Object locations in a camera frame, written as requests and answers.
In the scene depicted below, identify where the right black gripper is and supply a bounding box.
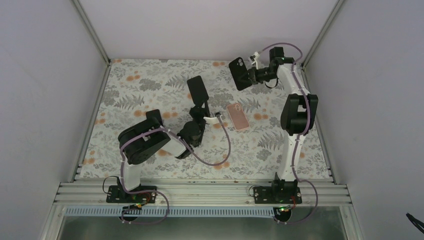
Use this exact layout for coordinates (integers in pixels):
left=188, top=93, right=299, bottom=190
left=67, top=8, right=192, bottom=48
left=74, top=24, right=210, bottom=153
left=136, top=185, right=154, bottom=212
left=239, top=66, right=278, bottom=85

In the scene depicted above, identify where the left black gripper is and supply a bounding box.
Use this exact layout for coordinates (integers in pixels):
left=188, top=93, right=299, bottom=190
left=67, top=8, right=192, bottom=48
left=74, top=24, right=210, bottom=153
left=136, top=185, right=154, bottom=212
left=189, top=98, right=211, bottom=146

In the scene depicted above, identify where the black phone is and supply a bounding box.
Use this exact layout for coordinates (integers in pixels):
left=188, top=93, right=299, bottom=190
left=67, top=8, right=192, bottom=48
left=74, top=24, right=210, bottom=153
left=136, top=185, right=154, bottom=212
left=186, top=75, right=209, bottom=107

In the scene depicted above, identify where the pink phone case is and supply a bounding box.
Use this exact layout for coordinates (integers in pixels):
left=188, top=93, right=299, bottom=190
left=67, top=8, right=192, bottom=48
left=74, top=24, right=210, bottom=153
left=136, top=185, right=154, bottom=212
left=226, top=103, right=250, bottom=131

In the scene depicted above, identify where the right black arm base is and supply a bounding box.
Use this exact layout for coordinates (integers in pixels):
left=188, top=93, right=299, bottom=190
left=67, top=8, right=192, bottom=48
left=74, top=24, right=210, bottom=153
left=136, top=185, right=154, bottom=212
left=248, top=185, right=303, bottom=205

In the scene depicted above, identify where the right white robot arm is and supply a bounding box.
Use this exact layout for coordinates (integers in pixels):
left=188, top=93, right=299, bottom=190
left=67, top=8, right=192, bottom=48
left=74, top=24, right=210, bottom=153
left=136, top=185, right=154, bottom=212
left=234, top=42, right=319, bottom=204

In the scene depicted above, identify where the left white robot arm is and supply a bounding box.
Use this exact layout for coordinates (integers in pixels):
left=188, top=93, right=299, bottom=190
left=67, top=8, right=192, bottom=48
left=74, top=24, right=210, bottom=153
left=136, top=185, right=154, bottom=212
left=118, top=101, right=211, bottom=203

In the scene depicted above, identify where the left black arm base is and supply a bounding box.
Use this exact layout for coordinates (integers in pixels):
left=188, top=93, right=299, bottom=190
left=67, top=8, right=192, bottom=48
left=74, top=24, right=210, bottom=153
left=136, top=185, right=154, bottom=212
left=105, top=183, right=158, bottom=204

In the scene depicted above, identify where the floral patterned table mat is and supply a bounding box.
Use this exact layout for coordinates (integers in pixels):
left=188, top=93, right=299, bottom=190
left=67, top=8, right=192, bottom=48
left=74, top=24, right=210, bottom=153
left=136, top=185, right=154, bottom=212
left=81, top=58, right=332, bottom=181

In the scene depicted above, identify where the black object at edge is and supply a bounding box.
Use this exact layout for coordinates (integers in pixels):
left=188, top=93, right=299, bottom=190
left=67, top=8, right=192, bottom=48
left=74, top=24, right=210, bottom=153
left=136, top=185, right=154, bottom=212
left=406, top=212, right=424, bottom=234

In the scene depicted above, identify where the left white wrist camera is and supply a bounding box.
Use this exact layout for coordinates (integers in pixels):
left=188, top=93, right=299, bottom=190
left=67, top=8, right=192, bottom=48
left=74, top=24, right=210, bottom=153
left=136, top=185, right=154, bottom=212
left=203, top=112, right=222, bottom=125

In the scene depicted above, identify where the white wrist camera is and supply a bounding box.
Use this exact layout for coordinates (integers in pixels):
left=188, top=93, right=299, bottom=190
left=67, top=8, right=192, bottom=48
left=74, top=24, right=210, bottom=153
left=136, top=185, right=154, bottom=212
left=203, top=112, right=222, bottom=125
left=249, top=51, right=260, bottom=69

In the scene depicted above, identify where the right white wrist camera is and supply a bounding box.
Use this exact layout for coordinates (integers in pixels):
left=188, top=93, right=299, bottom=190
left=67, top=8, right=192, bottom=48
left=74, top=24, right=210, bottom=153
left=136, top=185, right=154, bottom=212
left=249, top=51, right=260, bottom=69

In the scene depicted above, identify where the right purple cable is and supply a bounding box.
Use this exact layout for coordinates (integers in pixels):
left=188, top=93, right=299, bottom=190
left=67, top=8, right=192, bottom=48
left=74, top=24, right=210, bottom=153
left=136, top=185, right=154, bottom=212
left=255, top=42, right=320, bottom=213

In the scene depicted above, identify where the purple cable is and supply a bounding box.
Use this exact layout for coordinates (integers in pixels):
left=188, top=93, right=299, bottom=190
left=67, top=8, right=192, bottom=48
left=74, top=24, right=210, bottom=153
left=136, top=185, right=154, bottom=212
left=119, top=114, right=233, bottom=196
left=255, top=42, right=320, bottom=213

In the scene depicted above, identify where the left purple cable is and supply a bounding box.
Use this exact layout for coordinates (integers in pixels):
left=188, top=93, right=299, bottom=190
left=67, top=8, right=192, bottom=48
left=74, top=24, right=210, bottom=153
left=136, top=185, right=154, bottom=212
left=119, top=114, right=233, bottom=196

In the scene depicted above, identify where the aluminium mounting rail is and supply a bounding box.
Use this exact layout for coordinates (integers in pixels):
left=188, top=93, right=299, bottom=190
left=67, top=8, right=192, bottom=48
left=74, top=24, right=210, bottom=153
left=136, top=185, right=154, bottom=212
left=53, top=178, right=352, bottom=207

